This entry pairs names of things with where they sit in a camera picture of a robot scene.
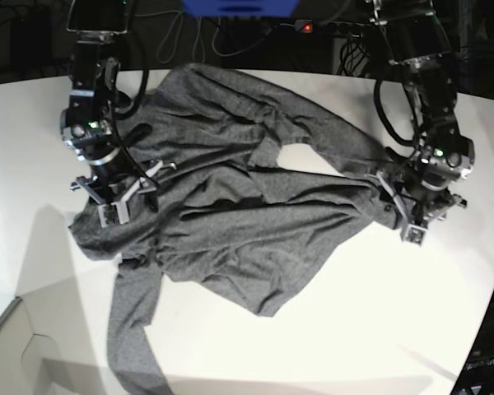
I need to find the black power strip red switch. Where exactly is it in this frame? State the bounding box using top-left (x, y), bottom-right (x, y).
top-left (291, 19), bottom-right (373, 38)

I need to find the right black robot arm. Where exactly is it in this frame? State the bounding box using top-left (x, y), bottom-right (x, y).
top-left (60, 1), bottom-right (159, 213)

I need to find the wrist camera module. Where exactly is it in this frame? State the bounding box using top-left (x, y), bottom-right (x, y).
top-left (97, 201), bottom-right (129, 228)
top-left (400, 223), bottom-right (427, 246)

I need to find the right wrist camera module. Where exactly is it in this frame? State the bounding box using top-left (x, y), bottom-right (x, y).
top-left (97, 201), bottom-right (129, 228)

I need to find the grey long-sleeve t-shirt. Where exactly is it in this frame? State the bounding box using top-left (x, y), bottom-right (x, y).
top-left (69, 63), bottom-right (398, 394)

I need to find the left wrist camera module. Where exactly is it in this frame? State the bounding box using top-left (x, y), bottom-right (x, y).
top-left (400, 223), bottom-right (427, 246)

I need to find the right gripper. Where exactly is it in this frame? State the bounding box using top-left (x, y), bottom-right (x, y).
top-left (70, 160), bottom-right (177, 212)

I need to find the blue plastic panel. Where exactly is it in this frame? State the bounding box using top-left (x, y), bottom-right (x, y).
top-left (182, 0), bottom-right (299, 17)

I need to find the white looped cable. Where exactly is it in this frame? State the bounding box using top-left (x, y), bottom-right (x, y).
top-left (155, 9), bottom-right (273, 65)

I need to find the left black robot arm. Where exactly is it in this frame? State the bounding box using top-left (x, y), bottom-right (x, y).
top-left (366, 1), bottom-right (475, 244)

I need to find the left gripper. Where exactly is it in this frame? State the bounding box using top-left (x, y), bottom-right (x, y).
top-left (368, 164), bottom-right (468, 230)

